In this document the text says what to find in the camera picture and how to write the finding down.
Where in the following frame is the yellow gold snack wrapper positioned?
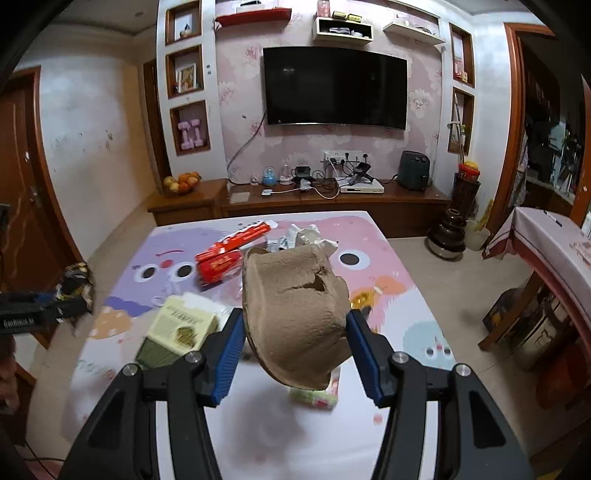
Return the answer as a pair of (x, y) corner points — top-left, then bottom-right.
(349, 288), (377, 319)

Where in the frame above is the brown paper pulp tray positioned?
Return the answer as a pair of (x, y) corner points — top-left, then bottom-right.
(242, 245), (351, 390)

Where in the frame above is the red white long box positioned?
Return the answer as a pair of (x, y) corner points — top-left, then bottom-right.
(194, 220), (277, 264)

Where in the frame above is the white paper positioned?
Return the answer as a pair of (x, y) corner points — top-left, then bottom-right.
(266, 224), (339, 258)

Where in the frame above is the brown wooden door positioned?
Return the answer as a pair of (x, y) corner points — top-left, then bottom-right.
(0, 66), (84, 349)

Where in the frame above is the green yellow tea box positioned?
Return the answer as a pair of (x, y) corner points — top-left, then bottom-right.
(134, 292), (231, 369)

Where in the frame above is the cartoon printed tablecloth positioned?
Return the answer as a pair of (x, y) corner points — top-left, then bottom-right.
(63, 211), (455, 479)

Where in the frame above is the green pink tissue packet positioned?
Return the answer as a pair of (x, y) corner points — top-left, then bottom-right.
(288, 367), (341, 411)

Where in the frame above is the red cigarette carton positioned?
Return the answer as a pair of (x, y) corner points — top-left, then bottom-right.
(197, 250), (243, 288)

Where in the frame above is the dark stacked metal pot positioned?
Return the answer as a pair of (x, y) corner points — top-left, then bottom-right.
(427, 208), (466, 260)

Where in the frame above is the bowl of oranges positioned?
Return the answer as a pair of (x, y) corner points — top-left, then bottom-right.
(162, 172), (201, 196)

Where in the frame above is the side table with pink cloth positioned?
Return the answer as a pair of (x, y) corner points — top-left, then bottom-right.
(482, 207), (590, 350)

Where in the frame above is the pink dumbbells ornament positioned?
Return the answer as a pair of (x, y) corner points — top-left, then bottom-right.
(177, 119), (204, 151)

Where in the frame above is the brown wooden tv cabinet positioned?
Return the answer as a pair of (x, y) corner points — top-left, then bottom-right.
(147, 179), (450, 238)

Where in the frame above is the dark tall stand with fruit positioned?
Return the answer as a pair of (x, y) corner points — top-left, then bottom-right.
(450, 161), (481, 221)

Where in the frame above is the white set-top box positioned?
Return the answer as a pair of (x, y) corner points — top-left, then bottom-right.
(338, 178), (385, 195)

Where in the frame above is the black speaker box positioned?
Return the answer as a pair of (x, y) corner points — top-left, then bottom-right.
(397, 150), (430, 192)

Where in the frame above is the blue snow globe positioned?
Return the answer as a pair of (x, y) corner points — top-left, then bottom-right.
(262, 167), (277, 187)

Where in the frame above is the framed picture in niche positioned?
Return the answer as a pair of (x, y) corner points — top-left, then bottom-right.
(176, 63), (198, 94)

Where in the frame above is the black tv power cable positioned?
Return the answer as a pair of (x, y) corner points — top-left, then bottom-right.
(225, 110), (269, 186)

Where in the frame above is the white wall power strip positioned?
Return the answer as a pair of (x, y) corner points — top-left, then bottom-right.
(322, 150), (368, 164)

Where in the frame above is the black wall television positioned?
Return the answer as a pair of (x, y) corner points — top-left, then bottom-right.
(263, 46), (409, 130)

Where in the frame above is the red wall shelf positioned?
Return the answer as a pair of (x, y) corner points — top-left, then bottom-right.
(215, 7), (291, 28)

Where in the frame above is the white box wall shelf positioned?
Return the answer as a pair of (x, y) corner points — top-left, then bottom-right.
(311, 17), (374, 45)

